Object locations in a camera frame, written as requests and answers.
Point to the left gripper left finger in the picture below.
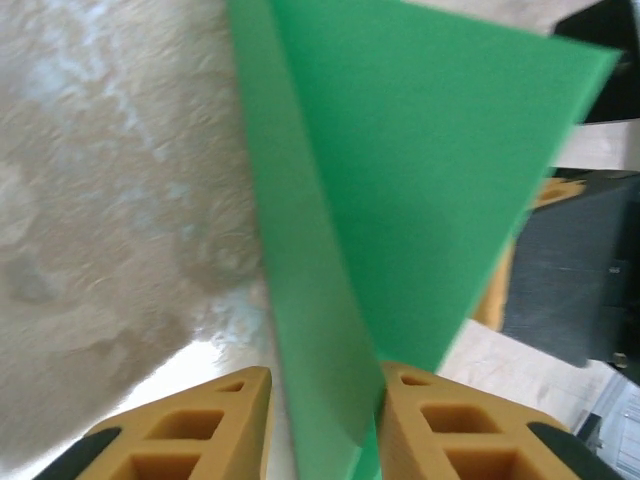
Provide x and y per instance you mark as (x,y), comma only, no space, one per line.
(250,400)

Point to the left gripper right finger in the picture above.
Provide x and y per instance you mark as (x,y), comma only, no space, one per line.
(400,415)

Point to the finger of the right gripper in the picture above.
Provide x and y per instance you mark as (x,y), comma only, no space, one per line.
(492,295)
(557,192)

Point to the green paper sheet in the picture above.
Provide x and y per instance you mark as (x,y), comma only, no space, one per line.
(400,150)

